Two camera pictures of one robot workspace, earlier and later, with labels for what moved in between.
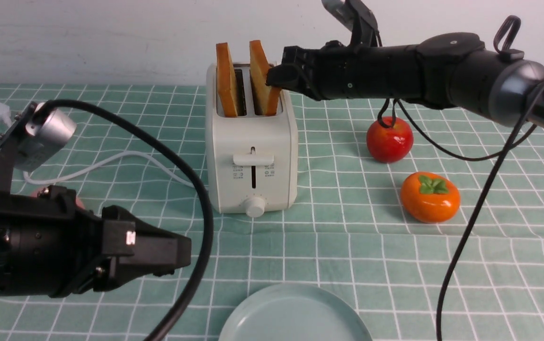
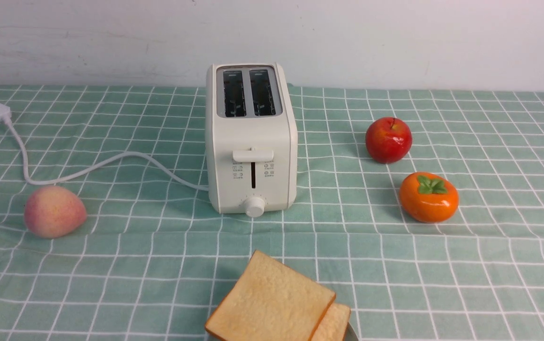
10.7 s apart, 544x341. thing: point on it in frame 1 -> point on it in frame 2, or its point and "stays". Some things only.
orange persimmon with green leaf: (429, 197) stays
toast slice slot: (226, 83) -> (270, 301)
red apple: (391, 145) stays
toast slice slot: (265, 99) -> (334, 326)
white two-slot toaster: (253, 159) stays
